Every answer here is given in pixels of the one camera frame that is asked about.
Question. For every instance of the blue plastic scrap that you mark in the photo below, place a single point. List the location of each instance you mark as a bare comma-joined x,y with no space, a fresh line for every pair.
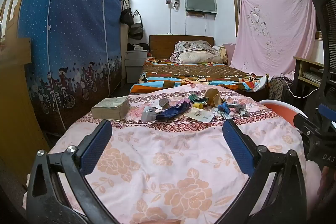
223,108

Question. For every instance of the black and white tote bag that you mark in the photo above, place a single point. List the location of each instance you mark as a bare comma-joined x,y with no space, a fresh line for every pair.
136,28

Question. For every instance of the pink hanging sheet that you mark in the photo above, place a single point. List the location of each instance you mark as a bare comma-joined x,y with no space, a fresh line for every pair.
275,29

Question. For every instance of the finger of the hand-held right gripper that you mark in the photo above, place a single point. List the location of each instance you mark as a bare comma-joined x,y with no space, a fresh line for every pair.
305,124
326,117

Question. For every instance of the beige tissue pack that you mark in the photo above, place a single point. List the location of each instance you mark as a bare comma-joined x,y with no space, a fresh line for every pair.
110,108

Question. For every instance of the white tissue box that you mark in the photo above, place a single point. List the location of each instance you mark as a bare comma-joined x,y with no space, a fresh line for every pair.
137,47

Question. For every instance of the green packet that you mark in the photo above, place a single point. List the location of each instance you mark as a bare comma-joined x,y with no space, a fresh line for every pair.
197,98

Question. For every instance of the blue dotted wardrobe cover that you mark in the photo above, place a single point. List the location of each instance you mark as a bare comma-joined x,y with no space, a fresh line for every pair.
65,16

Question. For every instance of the white tube box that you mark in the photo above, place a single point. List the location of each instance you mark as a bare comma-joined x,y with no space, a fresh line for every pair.
237,106

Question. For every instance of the person's left hand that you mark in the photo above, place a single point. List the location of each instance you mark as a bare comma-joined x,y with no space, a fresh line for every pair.
162,222

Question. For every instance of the white drawer cabinet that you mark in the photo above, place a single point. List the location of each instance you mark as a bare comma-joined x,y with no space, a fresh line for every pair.
135,66

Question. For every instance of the yellowish cloth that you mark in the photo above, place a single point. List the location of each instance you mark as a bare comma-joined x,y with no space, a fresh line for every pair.
222,53

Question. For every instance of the white wall switch box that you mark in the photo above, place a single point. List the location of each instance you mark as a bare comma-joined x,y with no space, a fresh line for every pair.
175,2

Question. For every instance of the colourful cartoon blanket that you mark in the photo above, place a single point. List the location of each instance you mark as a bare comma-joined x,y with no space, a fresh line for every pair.
189,74

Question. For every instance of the stack of papers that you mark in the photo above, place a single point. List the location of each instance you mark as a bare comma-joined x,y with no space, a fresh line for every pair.
312,77

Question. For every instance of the grey foil wrapper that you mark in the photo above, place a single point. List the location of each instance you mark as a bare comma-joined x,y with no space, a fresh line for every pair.
243,112

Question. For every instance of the brown paper bag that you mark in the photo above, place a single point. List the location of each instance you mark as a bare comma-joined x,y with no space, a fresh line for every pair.
213,97

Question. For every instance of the orange basin with white rim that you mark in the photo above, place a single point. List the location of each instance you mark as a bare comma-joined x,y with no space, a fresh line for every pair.
283,113

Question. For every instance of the black mesh office chair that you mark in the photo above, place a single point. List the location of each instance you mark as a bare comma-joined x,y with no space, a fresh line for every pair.
328,16

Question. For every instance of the person's right hand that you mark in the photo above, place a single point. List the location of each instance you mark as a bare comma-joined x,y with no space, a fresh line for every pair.
328,182

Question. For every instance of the blue snack wrapper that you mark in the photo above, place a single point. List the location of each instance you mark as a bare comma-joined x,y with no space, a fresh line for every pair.
173,111

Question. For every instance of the white paper slip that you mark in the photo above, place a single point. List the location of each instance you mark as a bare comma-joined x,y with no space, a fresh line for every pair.
200,116

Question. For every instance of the floral pillow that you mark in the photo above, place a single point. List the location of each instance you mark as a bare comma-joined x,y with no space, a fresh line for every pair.
193,45

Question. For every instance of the wooden headboard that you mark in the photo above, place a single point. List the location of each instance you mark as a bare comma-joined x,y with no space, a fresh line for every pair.
162,45

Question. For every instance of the pink floral blanket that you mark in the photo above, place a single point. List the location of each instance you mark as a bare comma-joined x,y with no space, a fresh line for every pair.
168,161

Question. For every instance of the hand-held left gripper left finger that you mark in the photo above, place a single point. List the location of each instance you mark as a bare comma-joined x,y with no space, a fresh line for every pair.
95,145

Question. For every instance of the white crumpled wrapper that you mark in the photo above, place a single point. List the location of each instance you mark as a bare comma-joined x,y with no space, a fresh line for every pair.
225,115

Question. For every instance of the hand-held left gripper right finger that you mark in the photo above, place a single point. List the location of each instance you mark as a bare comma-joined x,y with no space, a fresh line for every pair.
237,148

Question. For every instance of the yellow bottle cap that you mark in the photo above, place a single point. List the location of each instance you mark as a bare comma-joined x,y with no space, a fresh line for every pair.
198,106

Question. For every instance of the black handbag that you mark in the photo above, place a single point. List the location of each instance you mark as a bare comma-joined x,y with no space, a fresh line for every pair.
126,15

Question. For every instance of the television with grey cover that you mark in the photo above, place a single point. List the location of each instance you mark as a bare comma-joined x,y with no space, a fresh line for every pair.
200,3

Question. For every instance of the beige pillow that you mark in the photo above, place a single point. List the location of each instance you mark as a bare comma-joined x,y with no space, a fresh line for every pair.
197,57

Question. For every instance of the wooden desk shelf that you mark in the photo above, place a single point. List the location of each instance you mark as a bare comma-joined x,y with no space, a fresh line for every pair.
308,65

